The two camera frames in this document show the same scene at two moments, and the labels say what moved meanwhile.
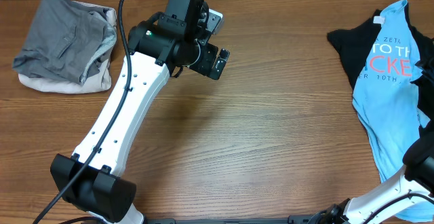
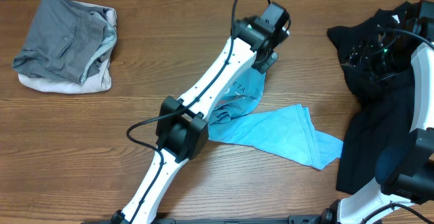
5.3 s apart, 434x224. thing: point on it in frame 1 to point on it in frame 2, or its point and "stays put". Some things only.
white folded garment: [98, 81] stays put
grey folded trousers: [68, 41] stays put
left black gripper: [204, 65] to [263, 64]
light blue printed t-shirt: [386, 98] to [289, 133]
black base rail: [299, 219] stays put
